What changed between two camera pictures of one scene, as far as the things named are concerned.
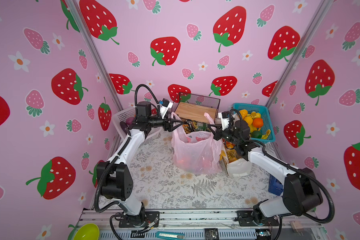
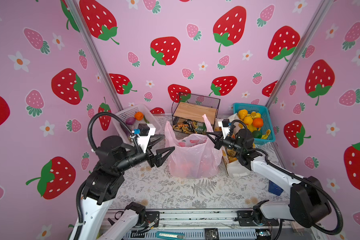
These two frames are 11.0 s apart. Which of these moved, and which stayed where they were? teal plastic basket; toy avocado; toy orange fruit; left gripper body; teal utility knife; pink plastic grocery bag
Moved: left gripper body; pink plastic grocery bag
Stayed: teal utility knife; toy avocado; toy orange fruit; teal plastic basket
